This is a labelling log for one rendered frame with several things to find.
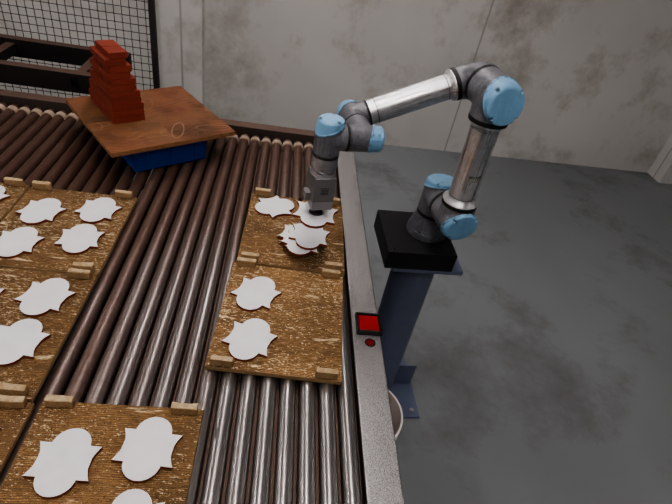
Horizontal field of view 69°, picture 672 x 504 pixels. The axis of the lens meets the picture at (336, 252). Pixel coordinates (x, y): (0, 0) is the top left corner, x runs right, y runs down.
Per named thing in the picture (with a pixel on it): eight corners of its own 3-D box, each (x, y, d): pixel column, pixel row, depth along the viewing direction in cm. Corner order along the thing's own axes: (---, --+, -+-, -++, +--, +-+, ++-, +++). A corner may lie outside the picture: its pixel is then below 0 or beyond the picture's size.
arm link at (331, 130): (351, 125, 130) (320, 123, 127) (344, 161, 136) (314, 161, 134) (344, 112, 135) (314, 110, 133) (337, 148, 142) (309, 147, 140)
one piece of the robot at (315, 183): (299, 152, 141) (293, 200, 151) (307, 168, 134) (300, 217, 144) (332, 152, 144) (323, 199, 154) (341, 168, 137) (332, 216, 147)
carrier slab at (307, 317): (342, 280, 160) (343, 276, 159) (340, 385, 127) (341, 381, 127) (233, 265, 157) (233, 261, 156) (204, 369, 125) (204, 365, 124)
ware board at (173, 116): (180, 89, 231) (180, 85, 230) (235, 135, 204) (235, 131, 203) (65, 102, 203) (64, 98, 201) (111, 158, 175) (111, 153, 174)
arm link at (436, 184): (442, 199, 185) (453, 168, 176) (456, 221, 175) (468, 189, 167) (412, 199, 182) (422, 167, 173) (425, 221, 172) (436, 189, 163)
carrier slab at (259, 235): (341, 207, 193) (342, 204, 192) (344, 276, 161) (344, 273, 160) (251, 195, 189) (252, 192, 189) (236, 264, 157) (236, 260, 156)
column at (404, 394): (403, 354, 261) (453, 221, 208) (419, 418, 232) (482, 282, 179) (332, 352, 255) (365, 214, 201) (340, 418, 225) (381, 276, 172)
